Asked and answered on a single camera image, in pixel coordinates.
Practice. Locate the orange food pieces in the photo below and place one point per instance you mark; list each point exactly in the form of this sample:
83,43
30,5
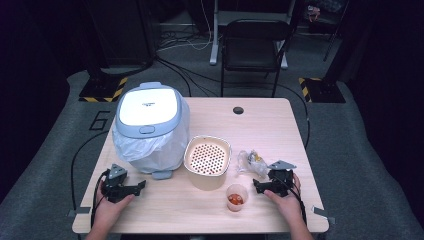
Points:
236,199

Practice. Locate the grey tape piece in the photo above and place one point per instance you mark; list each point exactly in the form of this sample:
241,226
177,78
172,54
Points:
323,213
80,210

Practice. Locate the person's left hand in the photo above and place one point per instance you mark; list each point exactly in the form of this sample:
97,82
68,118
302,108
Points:
108,213

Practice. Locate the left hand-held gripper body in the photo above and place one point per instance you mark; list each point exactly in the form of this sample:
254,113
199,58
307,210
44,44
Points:
115,190

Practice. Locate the black metal stand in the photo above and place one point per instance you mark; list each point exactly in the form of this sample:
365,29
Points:
333,36

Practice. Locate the white pedal trash can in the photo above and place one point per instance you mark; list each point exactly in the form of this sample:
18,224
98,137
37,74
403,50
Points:
148,106

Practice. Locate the black folding chair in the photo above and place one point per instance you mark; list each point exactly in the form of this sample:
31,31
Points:
255,50

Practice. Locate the white plastic trash bag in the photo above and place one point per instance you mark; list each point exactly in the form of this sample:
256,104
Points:
156,153

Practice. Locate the dark cabinet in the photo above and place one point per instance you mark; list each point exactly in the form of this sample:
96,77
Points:
123,33

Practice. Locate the clear plastic wrapper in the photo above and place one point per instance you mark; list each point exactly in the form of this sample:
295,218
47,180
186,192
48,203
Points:
250,161

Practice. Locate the clear plastic cup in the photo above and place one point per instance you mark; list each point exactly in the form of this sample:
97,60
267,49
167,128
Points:
236,206

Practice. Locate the beige strainer bowl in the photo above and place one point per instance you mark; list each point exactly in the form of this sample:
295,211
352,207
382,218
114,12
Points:
207,158

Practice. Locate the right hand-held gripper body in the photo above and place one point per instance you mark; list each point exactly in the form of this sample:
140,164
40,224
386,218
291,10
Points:
280,181

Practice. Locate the black yellow striped base plate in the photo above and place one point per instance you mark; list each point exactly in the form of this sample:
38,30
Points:
100,90
325,91

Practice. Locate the black table grommet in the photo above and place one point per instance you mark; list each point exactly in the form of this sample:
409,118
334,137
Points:
238,110

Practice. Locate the person's right hand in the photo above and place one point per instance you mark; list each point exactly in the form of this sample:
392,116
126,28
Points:
290,206

